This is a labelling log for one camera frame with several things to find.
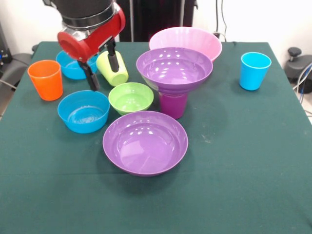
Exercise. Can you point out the blue bowl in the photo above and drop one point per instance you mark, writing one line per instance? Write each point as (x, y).
(70, 69)
(84, 125)

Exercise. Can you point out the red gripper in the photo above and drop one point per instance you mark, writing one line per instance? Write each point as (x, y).
(97, 40)

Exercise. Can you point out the large pink bowl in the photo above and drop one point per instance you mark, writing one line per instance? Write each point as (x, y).
(190, 37)

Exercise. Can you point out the grey chair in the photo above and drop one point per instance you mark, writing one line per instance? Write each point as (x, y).
(17, 65)

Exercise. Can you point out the black knob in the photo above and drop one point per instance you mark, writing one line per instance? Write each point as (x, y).
(294, 51)

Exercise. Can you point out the blue cup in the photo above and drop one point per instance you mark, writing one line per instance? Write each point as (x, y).
(253, 75)

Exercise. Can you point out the black equipment box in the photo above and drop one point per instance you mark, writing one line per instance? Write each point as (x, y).
(3, 48)

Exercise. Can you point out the purple bowl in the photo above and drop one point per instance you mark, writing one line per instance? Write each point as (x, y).
(174, 70)
(145, 148)

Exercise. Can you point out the green ribbed bowl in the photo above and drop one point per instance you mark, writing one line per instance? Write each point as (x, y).
(131, 97)

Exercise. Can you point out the dark grey base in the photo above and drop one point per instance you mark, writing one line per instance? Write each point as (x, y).
(298, 69)

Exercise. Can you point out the dark green tablecloth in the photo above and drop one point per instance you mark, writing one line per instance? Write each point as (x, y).
(156, 200)

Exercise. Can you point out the lime green cup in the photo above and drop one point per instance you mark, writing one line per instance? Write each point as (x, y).
(122, 75)

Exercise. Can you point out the orange cup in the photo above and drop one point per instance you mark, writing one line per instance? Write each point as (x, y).
(47, 86)

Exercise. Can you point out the purple cup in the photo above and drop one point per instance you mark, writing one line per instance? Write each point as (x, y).
(173, 107)

